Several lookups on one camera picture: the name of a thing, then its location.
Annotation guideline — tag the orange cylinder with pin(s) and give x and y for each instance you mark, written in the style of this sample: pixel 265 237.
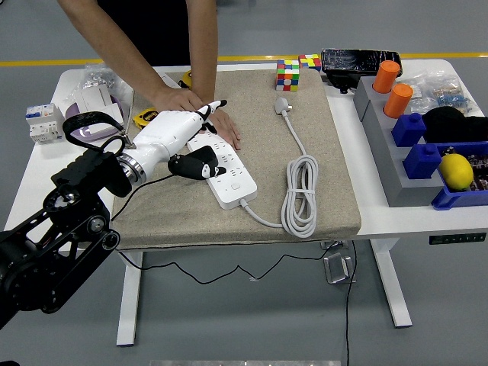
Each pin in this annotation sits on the orange cylinder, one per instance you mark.
pixel 386 78
pixel 397 102

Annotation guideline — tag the small colourful puzzle cube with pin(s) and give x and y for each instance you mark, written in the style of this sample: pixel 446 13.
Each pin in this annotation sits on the small colourful puzzle cube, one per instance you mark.
pixel 310 61

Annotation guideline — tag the white wall switch panel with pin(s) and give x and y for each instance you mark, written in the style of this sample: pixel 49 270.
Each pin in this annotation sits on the white wall switch panel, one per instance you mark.
pixel 165 74

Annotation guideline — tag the clear bag of screws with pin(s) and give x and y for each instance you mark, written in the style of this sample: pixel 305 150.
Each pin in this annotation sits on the clear bag of screws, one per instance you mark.
pixel 101 76

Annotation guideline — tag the person's right forearm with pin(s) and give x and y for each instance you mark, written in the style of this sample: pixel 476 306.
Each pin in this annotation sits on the person's right forearm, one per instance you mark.
pixel 114 45

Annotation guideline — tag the dark circuit boards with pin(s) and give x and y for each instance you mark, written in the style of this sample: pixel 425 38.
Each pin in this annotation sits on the dark circuit boards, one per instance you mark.
pixel 481 167

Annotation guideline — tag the white table leg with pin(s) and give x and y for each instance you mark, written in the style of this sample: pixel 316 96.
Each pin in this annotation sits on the white table leg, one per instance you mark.
pixel 392 286
pixel 129 301

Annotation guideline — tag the white power strip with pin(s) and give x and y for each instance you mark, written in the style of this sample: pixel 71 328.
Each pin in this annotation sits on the white power strip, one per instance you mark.
pixel 236 187

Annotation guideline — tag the small silver metal bracket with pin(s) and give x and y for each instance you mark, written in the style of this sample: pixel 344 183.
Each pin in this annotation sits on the small silver metal bracket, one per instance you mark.
pixel 331 245

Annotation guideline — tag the person's left forearm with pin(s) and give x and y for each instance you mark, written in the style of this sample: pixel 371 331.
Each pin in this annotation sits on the person's left forearm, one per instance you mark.
pixel 202 49

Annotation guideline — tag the black plug adapter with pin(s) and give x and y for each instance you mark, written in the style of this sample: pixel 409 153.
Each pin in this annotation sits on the black plug adapter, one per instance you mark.
pixel 206 152

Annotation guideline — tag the clear bags of components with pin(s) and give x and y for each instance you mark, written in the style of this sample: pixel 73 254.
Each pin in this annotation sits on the clear bags of components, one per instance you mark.
pixel 444 93

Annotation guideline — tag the blue block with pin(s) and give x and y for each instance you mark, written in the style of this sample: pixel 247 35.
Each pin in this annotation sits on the blue block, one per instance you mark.
pixel 408 131
pixel 421 164

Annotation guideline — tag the black table control panel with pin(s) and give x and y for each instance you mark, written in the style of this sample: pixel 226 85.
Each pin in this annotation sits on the black table control panel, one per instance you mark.
pixel 457 239

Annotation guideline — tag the person's torso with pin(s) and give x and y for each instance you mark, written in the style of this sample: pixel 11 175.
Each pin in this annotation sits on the person's torso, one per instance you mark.
pixel 160 30

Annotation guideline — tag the person's right hand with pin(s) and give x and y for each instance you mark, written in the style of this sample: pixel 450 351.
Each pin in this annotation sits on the person's right hand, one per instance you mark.
pixel 177 100

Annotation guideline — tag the white circuit breaker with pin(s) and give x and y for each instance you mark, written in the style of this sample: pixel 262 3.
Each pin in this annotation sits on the white circuit breaker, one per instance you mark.
pixel 42 124

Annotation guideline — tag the white wall socket panel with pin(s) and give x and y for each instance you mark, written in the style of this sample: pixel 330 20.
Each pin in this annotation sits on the white wall socket panel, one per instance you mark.
pixel 112 110

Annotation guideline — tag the purple bowl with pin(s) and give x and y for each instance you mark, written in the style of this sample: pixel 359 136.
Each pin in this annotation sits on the purple bowl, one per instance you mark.
pixel 95 133

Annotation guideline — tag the large silver metal bracket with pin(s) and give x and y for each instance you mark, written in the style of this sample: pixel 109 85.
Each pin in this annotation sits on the large silver metal bracket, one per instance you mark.
pixel 337 268

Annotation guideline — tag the yellow lemon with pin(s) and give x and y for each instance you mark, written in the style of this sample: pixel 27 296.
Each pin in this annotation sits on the yellow lemon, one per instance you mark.
pixel 455 171

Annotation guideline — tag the black plastic-wrapped device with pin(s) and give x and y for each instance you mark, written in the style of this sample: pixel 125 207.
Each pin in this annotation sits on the black plastic-wrapped device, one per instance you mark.
pixel 354 61

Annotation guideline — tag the yellow black tape measure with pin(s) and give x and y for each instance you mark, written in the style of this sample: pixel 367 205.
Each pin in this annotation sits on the yellow black tape measure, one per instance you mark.
pixel 144 117
pixel 187 78

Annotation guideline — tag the blue plastic bin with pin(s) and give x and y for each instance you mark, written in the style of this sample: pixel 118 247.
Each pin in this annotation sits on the blue plastic bin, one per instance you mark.
pixel 457 200

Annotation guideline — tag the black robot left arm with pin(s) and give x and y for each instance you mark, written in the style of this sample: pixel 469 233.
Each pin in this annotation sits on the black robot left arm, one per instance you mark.
pixel 42 251

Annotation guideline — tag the large grey block holder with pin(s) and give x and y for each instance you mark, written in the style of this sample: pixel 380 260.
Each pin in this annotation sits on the large grey block holder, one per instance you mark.
pixel 392 175

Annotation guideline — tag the large colourful puzzle cube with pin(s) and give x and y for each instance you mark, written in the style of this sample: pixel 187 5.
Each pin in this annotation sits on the large colourful puzzle cube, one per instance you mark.
pixel 287 76

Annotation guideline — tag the grey-brown fabric mat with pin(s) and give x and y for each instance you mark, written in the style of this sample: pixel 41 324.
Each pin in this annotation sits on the grey-brown fabric mat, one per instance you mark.
pixel 267 152

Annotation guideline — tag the person's left hand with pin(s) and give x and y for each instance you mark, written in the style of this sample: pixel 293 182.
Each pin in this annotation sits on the person's left hand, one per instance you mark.
pixel 228 131

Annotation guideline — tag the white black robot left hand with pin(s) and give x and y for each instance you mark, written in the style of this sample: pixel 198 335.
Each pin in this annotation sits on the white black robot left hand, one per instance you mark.
pixel 167 131

